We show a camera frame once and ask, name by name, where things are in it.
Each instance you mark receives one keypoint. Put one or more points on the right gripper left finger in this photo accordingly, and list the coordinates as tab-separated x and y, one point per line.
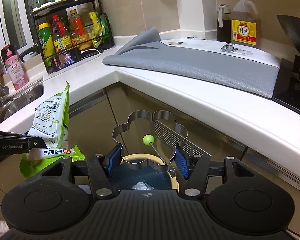
100	170

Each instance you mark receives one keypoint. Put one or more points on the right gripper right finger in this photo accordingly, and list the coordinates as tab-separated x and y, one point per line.
195	171

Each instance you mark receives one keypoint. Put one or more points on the green white snack packet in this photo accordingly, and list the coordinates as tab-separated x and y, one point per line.
51	121

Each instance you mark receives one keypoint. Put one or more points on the clear plastic bag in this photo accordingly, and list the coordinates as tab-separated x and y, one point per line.
142	186

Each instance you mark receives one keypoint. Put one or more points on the blue trash bin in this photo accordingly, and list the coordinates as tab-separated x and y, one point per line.
125	178

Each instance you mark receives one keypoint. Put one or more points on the steel sink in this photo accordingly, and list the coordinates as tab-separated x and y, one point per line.
22	98

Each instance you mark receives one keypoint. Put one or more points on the grey cabinet vent grille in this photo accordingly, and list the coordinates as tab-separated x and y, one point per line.
170	138

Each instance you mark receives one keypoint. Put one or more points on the pink soap bottle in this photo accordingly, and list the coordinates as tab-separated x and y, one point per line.
14	67

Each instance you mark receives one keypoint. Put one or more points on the green label bottle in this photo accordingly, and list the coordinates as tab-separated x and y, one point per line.
46	41

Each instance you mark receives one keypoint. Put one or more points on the smartphone showing video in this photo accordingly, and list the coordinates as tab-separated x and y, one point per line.
66	58

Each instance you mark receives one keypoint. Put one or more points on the orange cap oil bottle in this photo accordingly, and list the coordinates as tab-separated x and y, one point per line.
79	37

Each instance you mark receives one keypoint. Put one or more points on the black spice rack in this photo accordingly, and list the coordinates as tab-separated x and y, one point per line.
69	31

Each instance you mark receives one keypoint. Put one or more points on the black gas stove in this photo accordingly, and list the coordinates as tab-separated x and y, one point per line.
287	87

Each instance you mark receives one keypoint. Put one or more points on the grey counter mat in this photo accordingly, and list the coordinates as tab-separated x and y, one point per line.
145	51

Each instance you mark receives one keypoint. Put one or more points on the small sauce packet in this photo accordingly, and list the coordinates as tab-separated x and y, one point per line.
175	43

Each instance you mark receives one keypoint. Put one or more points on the white patterned cloth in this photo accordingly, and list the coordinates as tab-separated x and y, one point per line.
224	48

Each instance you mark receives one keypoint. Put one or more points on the yellow green snack bag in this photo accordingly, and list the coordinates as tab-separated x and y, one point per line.
100	31

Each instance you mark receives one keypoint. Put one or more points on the dark soy sauce dispenser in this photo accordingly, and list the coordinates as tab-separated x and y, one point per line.
224	23

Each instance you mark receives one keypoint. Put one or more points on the large cooking wine jug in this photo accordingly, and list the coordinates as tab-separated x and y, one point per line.
245	24

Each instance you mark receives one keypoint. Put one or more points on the black wok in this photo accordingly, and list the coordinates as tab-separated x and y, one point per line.
291	27

